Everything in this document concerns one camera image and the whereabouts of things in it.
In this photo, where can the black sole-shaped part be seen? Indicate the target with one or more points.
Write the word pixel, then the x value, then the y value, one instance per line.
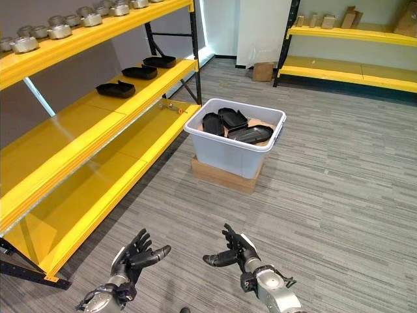
pixel 160 62
pixel 232 118
pixel 251 134
pixel 140 72
pixel 212 124
pixel 115 90

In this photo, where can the flat cardboard box base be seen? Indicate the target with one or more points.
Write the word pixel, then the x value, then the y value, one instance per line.
pixel 221 179

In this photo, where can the tan cardboard block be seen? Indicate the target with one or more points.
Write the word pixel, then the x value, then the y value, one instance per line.
pixel 329 21

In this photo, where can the dark robot foot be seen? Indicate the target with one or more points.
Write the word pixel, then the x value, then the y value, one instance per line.
pixel 185 310

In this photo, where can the large brown cardboard box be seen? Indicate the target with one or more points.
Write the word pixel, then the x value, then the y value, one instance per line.
pixel 407 21

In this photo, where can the metal bracket with orange bits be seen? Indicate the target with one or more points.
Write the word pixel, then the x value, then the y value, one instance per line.
pixel 172 106

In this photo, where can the small cardboard box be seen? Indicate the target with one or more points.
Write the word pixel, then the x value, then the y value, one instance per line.
pixel 262 71

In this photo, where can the large yellow shelf rack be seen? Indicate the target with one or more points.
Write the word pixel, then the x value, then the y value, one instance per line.
pixel 97 137

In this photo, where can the tall brown cardboard piece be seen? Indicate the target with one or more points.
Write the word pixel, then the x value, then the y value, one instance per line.
pixel 351 18

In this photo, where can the silver metal casting part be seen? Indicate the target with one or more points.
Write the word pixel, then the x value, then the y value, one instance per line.
pixel 59 32
pixel 91 20
pixel 39 31
pixel 101 9
pixel 121 2
pixel 24 31
pixel 73 20
pixel 5 44
pixel 24 45
pixel 119 10
pixel 140 4
pixel 57 20
pixel 85 11
pixel 107 3

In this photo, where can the brown cardboard liner sheet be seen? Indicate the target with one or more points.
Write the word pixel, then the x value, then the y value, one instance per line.
pixel 259 123

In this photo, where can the small yellow shelf rack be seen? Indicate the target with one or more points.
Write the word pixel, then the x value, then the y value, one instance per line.
pixel 345 70

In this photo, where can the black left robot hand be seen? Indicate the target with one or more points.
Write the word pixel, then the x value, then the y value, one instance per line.
pixel 140 256

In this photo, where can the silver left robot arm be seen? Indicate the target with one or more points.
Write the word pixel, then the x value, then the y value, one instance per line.
pixel 102 300

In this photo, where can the grey plastic storage box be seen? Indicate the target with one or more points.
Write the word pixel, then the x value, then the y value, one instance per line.
pixel 228 153

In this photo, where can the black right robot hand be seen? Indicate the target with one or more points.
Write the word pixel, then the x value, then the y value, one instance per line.
pixel 239 252

